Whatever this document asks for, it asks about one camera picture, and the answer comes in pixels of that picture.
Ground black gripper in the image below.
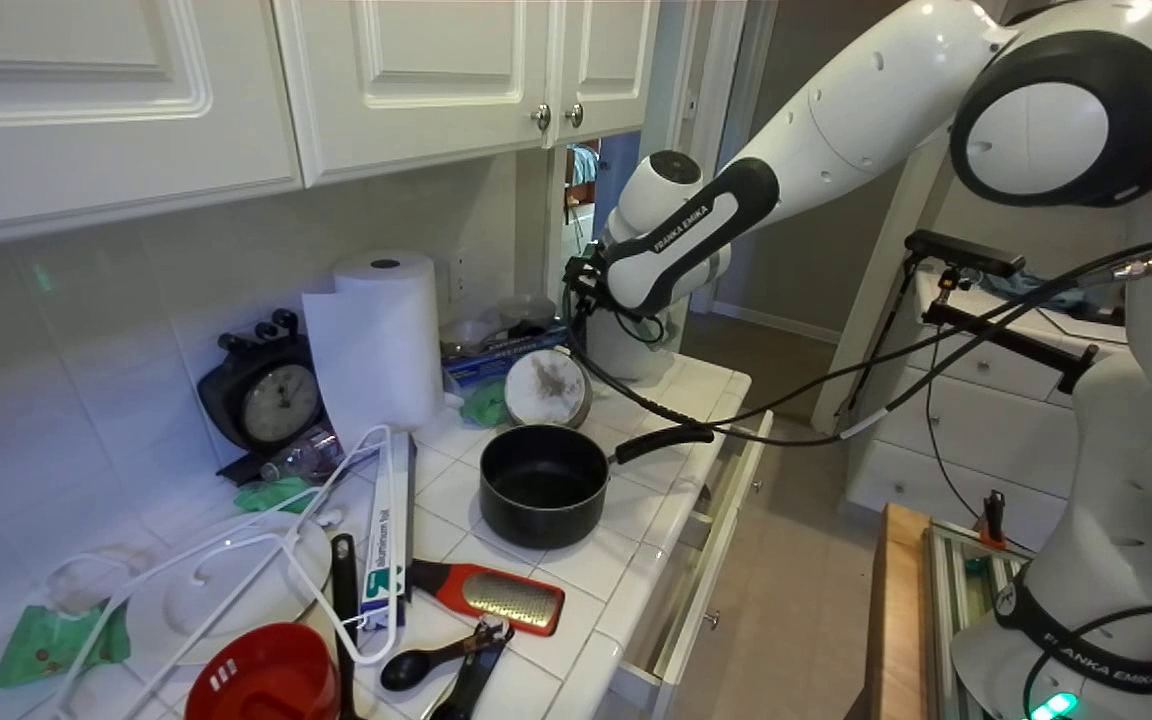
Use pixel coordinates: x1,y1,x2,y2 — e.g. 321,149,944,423
554,243,625,358

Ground green cloth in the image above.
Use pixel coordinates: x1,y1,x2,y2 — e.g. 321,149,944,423
455,382,516,437

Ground narrow white upper cabinet door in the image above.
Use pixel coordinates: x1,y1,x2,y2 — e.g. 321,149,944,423
544,0,668,151

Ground white paper towel roll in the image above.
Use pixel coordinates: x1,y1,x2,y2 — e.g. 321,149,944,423
298,247,449,454

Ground white open counter drawer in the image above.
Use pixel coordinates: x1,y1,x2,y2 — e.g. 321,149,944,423
594,406,778,720

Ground black dial kitchen scale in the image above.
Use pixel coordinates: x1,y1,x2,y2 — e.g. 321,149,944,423
194,303,338,489

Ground white drawer unit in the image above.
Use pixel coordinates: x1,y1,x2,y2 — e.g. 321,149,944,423
843,257,1138,562

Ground small green wrapper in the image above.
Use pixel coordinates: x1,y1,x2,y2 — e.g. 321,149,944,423
232,472,324,519

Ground wooden board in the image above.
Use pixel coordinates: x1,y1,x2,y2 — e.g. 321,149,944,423
859,499,940,720

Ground red plastic bowl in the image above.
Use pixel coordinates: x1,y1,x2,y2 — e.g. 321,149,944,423
181,619,344,720

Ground wide white upper cabinet door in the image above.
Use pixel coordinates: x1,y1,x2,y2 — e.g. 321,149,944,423
0,0,306,252

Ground clear glass dish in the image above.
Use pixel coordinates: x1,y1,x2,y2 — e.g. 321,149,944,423
41,541,159,619

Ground green sponge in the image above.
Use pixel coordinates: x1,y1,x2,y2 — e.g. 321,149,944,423
0,602,135,696

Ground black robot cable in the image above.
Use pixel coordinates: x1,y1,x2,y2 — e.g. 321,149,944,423
566,229,1152,454

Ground black pot with long handle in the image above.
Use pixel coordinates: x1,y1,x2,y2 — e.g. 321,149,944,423
477,420,719,552

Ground white wire hanger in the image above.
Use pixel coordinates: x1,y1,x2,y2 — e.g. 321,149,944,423
17,420,404,720

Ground red handled metal grater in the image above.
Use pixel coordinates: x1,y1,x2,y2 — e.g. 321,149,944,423
404,558,573,643

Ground black utensil handle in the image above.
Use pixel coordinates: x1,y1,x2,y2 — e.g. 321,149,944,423
328,528,362,720

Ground black camera mount bars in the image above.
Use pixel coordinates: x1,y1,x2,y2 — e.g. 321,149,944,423
898,226,1098,400

